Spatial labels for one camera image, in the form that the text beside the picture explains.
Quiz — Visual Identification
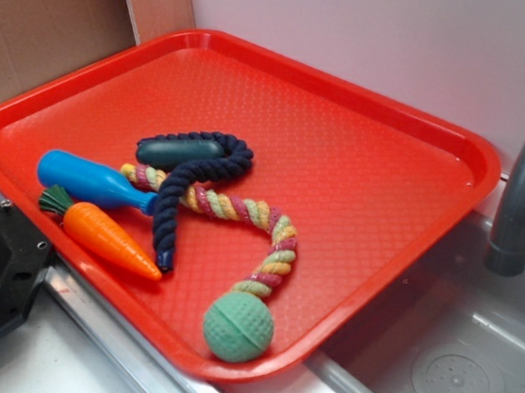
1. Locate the blue toy bottle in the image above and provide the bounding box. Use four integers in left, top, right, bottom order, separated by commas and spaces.
37, 150, 156, 216

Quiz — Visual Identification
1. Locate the red plastic tray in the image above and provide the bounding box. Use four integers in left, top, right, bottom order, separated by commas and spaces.
0, 30, 500, 382

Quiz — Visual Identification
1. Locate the green rubber ball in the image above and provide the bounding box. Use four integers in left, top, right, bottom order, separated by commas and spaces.
202, 292, 275, 364

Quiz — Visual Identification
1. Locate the orange toy carrot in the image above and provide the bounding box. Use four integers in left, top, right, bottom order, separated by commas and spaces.
38, 186, 162, 281

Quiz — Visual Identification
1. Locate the grey plastic sink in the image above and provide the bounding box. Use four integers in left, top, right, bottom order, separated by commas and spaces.
307, 214, 525, 393

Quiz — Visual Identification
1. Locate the navy blue braided rope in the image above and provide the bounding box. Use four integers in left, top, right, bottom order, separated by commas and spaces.
123, 122, 257, 281

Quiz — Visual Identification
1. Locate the multicolour braided rope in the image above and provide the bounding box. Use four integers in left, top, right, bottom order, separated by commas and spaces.
107, 161, 305, 303

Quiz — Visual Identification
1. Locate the dark green jump rope handle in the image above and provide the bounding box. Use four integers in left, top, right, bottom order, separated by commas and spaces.
136, 137, 225, 172

